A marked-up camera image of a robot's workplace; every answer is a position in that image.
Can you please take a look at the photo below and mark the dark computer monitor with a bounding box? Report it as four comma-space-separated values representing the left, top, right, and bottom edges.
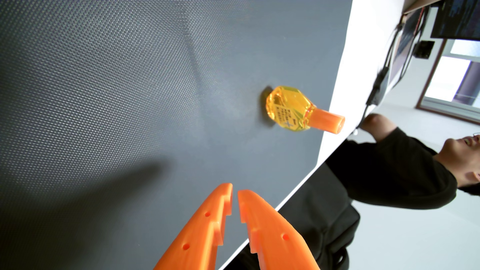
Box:
430, 0, 480, 41

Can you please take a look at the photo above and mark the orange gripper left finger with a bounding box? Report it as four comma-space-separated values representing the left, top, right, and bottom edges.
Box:
154, 183, 233, 270

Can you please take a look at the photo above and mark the yellow eyedrops bottle orange cap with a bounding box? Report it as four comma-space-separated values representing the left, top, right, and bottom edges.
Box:
265, 86, 346, 135

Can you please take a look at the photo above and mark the brown framed window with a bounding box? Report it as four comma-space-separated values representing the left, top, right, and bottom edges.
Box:
414, 37, 480, 125

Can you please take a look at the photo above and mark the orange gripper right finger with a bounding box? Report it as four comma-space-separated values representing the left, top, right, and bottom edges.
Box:
238, 189, 321, 270

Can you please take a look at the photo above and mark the grey textured mat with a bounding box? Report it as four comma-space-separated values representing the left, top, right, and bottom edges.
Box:
0, 0, 353, 270

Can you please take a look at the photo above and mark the black cable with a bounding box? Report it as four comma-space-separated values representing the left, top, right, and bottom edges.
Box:
355, 22, 405, 131

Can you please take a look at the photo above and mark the small black box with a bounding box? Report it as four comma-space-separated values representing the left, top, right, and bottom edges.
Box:
412, 40, 436, 59

